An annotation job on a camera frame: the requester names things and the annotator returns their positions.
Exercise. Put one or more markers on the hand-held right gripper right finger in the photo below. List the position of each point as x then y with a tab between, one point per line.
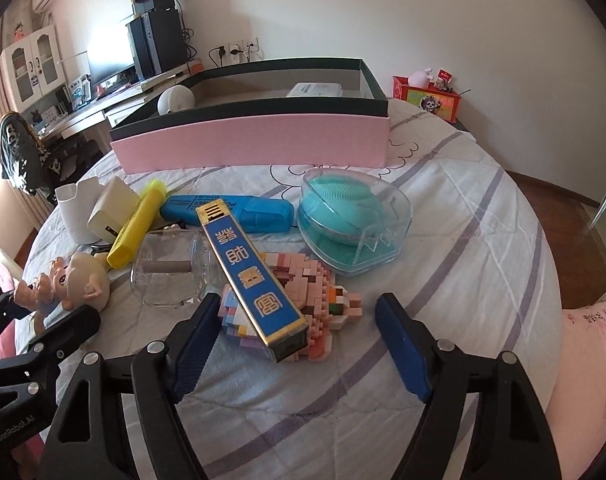
403	355

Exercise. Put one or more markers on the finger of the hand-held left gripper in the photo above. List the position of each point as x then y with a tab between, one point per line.
68	330
3	310

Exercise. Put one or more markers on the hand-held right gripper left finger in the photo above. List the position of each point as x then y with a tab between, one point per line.
195	347

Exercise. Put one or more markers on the big-headed doll figure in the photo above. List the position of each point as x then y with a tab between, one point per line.
80	282

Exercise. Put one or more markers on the clear glass ashtray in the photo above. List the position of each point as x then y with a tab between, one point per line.
165	280

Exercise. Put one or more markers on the long blue gold box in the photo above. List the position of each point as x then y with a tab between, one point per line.
250	280

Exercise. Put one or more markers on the pink building block figure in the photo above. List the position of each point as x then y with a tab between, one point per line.
315	287

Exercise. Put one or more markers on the yellow bottle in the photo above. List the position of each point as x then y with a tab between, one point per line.
133	230

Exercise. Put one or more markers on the white plastic cup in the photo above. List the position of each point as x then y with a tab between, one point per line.
75	210

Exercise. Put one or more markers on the cream charger block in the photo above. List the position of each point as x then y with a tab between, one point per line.
114	207

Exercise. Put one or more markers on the blue highlighter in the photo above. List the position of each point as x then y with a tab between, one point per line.
223	212

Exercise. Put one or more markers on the teal brush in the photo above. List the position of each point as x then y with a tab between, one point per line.
353	220

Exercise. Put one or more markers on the pink storage box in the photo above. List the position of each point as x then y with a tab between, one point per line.
253	135

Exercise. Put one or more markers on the striped white quilt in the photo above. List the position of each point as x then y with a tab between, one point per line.
458	240

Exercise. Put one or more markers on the dark printed jacket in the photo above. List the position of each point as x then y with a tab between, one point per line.
18	152

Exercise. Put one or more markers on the black office chair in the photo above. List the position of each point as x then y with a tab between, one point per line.
70	160

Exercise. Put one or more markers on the pink pillow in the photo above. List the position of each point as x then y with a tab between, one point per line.
590	380

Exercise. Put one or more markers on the white glass-door cabinet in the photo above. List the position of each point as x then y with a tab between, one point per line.
33	67

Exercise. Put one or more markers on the white desk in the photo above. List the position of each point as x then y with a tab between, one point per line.
133	92

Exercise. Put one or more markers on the white round ball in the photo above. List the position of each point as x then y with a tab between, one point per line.
177	98

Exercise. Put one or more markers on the red printed box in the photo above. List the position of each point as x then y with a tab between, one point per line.
430	102

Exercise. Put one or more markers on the black computer monitor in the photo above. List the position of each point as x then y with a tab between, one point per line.
110	62

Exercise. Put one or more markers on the pink plush toy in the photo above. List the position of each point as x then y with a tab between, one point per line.
420	78

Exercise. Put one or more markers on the white flat packet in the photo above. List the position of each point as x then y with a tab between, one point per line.
315	91

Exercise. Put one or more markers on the small doll on cabinet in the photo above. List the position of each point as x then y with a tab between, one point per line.
19	31

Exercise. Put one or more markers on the black computer tower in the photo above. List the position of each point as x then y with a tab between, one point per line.
158	45

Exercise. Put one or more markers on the white wall outlets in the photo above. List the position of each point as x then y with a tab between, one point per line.
239	46

